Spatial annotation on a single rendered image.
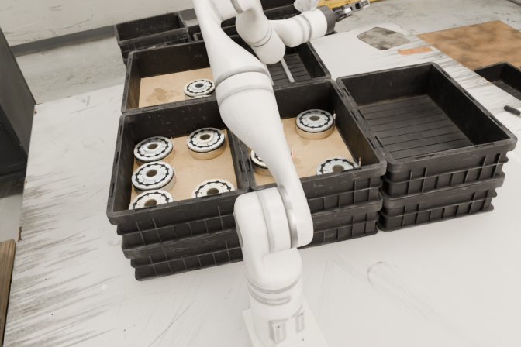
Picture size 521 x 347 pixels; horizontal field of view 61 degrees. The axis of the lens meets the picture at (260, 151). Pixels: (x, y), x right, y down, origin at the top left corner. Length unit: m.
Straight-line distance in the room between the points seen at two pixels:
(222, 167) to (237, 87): 0.49
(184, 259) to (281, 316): 0.37
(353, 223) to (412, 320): 0.24
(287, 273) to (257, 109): 0.25
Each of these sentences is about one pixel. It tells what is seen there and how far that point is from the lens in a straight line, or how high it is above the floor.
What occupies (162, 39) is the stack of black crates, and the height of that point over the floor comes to 0.55.
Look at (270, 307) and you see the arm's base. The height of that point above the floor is 0.93.
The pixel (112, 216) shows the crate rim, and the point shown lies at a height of 0.93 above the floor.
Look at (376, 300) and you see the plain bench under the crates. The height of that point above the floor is 0.70.
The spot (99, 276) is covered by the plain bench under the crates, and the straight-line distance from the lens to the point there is 1.17.
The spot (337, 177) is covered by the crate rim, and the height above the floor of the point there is 0.92.
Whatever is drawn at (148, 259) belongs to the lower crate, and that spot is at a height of 0.77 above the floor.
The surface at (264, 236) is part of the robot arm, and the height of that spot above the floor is 1.10.
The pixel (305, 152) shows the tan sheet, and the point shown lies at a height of 0.83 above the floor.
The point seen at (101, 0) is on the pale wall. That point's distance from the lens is 4.32.
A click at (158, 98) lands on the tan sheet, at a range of 1.50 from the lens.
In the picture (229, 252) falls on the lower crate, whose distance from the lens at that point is 1.07.
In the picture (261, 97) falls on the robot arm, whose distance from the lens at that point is 0.68.
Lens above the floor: 1.56
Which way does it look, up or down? 38 degrees down
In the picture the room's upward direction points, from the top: 7 degrees counter-clockwise
